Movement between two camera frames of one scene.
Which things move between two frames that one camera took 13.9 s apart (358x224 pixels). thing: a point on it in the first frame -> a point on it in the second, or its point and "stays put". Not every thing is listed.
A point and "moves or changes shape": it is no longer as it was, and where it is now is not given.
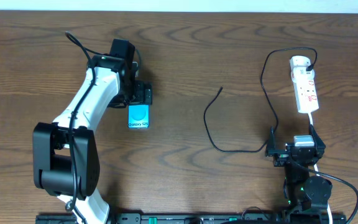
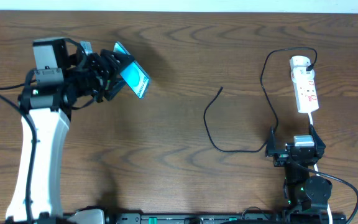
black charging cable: x=308 y=69 stays put
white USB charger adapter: x=299 y=61 stays put
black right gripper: x=281 y=157 stays put
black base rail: x=286 y=218 stays put
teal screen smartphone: x=138 y=116 moves or changes shape
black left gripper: x=142 y=94 -> x=105 y=74
